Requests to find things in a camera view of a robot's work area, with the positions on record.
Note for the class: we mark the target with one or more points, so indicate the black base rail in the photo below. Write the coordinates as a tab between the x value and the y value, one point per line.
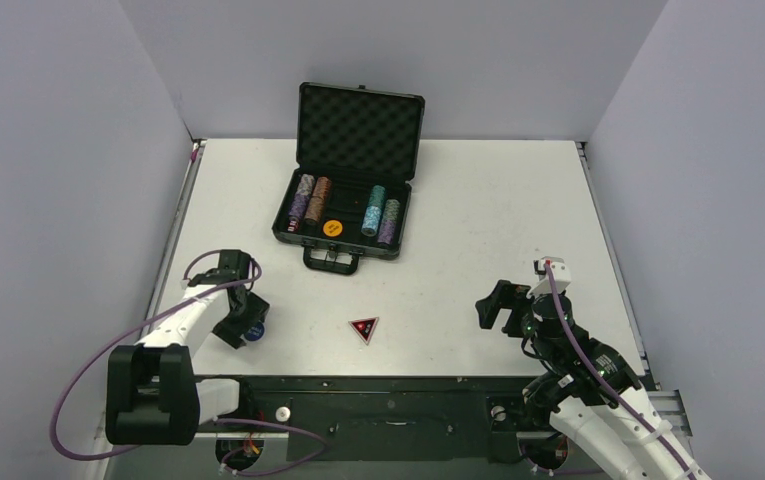
376	418

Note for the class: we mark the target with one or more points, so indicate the blue round button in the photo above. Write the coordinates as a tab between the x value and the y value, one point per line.
255	333

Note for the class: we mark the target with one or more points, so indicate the black poker case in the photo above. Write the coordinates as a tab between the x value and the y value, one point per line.
358	138

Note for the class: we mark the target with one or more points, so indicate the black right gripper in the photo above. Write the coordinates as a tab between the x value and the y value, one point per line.
515	309

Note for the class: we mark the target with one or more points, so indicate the yellow round button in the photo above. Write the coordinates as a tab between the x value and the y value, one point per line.
332	228

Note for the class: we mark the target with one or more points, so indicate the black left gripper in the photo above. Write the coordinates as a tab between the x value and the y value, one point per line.
234	332

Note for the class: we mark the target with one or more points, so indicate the green-grey chip stack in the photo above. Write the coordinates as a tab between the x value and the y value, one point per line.
391	211

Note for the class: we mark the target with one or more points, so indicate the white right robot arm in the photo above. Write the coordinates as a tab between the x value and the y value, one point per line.
589	393

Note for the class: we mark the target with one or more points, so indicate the teal chip stack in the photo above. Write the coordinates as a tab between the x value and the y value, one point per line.
377	197

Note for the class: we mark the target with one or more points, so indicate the purple chip stack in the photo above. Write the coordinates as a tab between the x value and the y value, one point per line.
298	207
387	231

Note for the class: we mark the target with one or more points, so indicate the orange chip stack in case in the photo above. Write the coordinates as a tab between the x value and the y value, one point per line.
322	189

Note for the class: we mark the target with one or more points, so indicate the light blue chip stack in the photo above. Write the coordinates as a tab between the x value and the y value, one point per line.
371	221

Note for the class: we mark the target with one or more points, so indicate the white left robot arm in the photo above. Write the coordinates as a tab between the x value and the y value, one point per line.
154	396

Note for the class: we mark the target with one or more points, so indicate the blue-grey chip stack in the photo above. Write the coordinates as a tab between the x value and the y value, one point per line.
305	186

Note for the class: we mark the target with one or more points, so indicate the triangular all-in button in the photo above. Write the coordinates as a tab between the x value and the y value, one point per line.
364	328

